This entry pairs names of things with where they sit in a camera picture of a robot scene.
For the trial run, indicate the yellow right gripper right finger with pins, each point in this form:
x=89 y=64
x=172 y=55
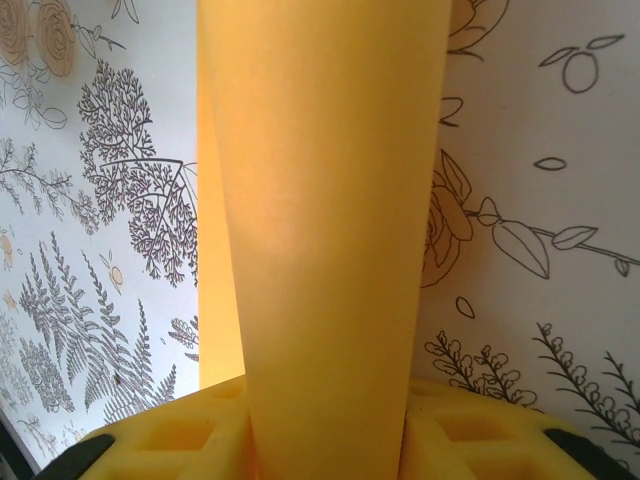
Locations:
x=480 y=440

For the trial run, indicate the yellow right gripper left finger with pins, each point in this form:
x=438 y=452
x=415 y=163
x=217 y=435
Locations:
x=165 y=445

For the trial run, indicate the orange cloth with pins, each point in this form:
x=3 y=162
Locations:
x=325 y=200

